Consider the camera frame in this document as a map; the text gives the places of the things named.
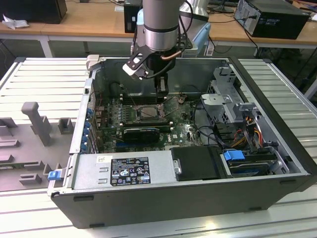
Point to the green RAM stick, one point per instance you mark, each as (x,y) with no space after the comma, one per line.
(5,166)

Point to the grey parts rack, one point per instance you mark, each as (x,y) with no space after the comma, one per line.
(37,124)

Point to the silver coin battery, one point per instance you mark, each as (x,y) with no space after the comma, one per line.
(180,100)

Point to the black RAM slot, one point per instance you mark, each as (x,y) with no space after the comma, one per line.
(142,99)
(138,95)
(146,101)
(148,126)
(148,122)

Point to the CPU socket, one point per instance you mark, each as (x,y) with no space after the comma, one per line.
(140,116)

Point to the green motherboard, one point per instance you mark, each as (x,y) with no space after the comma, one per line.
(183,129)

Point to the silver power supply unit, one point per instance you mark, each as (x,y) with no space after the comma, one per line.
(86,173)

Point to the long wooden desk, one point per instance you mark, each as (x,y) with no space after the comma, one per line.
(86,19)

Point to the small black PC tower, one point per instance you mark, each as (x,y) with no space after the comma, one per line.
(130,17)

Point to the hard disk in blue carrier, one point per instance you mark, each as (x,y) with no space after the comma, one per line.
(232,157)

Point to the thin metal locking lever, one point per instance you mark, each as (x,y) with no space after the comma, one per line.
(133,101)
(171,109)

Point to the black graphics card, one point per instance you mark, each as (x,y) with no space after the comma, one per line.
(141,135)

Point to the blue plastic latch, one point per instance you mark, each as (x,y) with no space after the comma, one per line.
(55,175)

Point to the crumpled white paper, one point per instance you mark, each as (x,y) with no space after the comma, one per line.
(15,23)

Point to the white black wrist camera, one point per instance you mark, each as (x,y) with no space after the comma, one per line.
(135,59)

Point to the wide black PC tower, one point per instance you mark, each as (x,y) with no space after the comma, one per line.
(32,10)

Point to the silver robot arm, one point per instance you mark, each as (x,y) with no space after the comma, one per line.
(161,24)

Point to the silver metal drive cage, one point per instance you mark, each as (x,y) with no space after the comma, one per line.
(218,99)

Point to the black plastic drive cover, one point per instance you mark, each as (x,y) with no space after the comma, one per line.
(195,163)

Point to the black open PC case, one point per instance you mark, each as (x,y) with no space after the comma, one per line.
(148,208)

